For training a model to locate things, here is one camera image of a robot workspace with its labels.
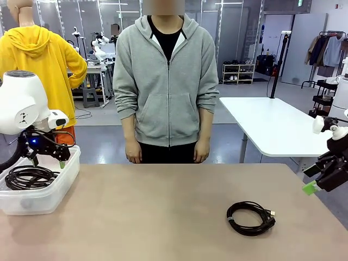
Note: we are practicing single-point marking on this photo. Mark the person's left hand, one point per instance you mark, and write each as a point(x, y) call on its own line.
point(202, 153)

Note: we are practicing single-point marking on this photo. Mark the grey step stool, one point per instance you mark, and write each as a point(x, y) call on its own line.
point(91, 98)

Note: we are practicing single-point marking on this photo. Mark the person's left forearm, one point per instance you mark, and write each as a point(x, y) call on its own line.
point(205, 127)

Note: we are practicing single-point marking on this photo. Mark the wooden shoe rack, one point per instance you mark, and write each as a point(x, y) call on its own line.
point(239, 73)

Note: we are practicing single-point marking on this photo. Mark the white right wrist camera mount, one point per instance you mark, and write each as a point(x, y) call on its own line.
point(317, 125)

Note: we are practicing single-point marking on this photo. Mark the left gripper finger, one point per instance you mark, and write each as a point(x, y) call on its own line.
point(34, 160)
point(63, 159)

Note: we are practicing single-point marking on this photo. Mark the black stand with white head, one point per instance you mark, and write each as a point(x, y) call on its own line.
point(76, 33)

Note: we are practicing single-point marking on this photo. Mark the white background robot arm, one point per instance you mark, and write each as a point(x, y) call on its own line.
point(99, 44)

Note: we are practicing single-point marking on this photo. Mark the orange shorts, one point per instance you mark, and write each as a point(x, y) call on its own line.
point(68, 136)

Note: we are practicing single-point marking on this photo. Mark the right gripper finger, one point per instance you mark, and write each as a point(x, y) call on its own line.
point(311, 189)
point(315, 170)

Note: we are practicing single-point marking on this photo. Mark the person's right forearm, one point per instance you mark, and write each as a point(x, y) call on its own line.
point(129, 131)

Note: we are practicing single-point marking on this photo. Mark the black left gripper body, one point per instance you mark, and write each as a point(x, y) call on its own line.
point(40, 142)

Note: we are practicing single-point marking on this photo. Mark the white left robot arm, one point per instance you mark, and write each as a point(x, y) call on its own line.
point(16, 100)

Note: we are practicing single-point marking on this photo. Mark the white cylindrical machine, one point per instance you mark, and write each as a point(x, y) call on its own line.
point(340, 98)

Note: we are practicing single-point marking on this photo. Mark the yellow hoodie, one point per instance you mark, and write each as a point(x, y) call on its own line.
point(57, 59)

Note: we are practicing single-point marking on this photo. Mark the translucent plastic storage box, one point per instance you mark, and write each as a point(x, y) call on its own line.
point(40, 202)

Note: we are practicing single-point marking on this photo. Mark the clothes rack with garments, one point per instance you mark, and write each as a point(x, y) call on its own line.
point(330, 51)

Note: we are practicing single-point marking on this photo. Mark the person's right hand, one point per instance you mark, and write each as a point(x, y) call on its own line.
point(133, 155)

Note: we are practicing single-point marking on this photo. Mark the black luggage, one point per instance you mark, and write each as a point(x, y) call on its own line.
point(265, 65)

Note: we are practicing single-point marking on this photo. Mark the person in grey hoodie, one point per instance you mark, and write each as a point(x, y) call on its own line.
point(166, 89)

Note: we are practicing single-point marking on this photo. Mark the black pole with white top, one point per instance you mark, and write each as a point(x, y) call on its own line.
point(277, 76)

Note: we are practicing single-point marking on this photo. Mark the white side table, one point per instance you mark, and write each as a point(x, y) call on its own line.
point(272, 122)

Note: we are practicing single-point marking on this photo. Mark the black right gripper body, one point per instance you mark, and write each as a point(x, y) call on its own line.
point(337, 168)

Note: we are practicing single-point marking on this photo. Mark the background person striped sweater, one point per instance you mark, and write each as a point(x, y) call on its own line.
point(115, 28)

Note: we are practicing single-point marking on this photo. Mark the grey background workbench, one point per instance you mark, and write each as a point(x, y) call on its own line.
point(95, 68)

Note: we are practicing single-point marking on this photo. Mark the black utility cart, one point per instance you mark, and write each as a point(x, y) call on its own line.
point(323, 100)

